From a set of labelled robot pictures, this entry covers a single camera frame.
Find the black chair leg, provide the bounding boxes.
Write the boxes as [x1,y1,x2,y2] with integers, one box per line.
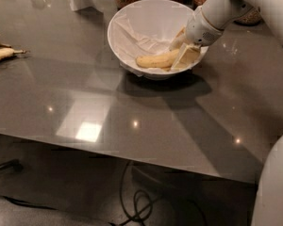
[0,159,23,172]

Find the glass jar of beans right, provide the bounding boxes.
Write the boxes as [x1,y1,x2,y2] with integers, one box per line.
[236,8,261,25]

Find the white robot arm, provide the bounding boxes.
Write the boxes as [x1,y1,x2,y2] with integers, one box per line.
[171,0,283,226]

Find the yellow banana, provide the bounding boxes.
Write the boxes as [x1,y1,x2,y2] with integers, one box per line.
[0,48,26,61]
[161,67,171,72]
[136,49,179,68]

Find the white bowl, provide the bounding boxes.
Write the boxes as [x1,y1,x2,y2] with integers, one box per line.
[109,0,208,67]

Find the white paper liner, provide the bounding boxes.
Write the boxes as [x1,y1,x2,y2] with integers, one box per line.
[108,14,201,80]

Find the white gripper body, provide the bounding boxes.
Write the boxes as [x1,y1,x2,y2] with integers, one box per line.
[185,7,224,46]

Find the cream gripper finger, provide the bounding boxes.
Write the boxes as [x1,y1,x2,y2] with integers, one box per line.
[171,43,201,70]
[169,27,189,51]

